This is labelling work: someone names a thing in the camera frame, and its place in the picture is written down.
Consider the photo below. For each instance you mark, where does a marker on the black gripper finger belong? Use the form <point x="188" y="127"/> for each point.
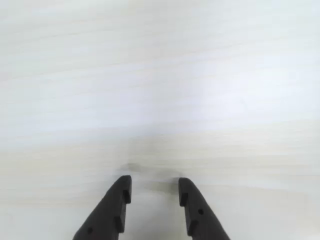
<point x="106" y="212"/>
<point x="200" y="212"/>

